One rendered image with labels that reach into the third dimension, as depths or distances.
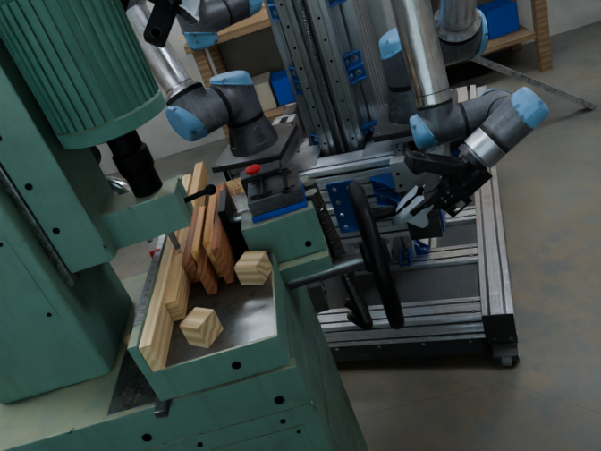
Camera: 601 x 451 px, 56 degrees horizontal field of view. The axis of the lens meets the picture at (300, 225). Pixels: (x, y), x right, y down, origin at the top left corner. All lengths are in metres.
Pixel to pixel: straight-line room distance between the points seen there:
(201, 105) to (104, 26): 0.76
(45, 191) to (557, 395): 1.47
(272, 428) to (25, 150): 0.60
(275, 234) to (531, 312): 1.28
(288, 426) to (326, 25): 1.06
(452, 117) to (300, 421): 0.66
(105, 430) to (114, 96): 0.54
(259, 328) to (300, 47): 1.00
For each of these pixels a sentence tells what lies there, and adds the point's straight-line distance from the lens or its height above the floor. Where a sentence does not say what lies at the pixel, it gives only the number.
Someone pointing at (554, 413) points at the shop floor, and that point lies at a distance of 1.81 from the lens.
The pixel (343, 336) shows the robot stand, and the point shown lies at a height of 0.19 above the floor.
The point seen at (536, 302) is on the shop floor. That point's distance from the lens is 2.14.
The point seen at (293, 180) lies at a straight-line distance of 1.00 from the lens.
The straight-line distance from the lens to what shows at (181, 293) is 0.97.
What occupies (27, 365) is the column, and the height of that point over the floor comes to 0.87.
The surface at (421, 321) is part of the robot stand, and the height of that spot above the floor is 0.22.
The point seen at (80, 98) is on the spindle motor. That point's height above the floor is 1.27.
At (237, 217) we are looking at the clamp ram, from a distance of 1.05.
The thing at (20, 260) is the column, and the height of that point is 1.07.
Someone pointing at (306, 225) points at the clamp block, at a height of 0.93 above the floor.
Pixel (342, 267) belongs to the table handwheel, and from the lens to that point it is 1.06.
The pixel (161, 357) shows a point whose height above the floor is 0.92.
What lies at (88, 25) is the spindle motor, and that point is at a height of 1.35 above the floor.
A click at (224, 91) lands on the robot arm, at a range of 1.64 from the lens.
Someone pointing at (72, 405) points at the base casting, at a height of 0.80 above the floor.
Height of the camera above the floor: 1.42
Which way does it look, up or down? 29 degrees down
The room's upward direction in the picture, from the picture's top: 20 degrees counter-clockwise
